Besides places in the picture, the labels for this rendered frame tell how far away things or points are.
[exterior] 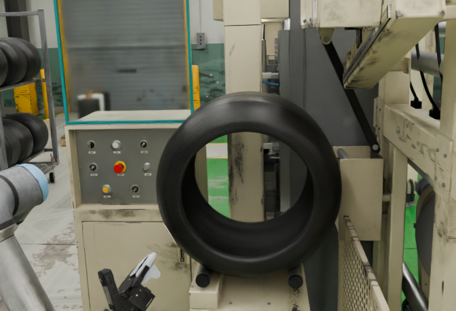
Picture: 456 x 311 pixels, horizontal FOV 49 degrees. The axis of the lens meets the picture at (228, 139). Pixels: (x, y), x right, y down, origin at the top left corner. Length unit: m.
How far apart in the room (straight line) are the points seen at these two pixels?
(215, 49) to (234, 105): 9.03
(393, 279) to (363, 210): 0.29
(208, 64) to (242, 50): 8.73
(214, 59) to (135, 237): 8.40
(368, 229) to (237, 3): 0.90
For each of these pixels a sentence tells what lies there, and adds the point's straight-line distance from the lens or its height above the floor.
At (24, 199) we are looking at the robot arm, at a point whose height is 1.25.
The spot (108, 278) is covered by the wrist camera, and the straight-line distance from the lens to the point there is 1.43.
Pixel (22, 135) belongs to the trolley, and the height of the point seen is 0.68.
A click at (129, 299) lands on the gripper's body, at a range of 1.45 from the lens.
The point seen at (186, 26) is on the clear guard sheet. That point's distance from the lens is 2.06.
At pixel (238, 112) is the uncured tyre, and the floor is 1.41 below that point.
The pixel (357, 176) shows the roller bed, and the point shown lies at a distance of 1.78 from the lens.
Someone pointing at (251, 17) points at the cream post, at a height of 1.68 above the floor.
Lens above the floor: 1.64
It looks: 12 degrees down
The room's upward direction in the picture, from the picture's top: 2 degrees counter-clockwise
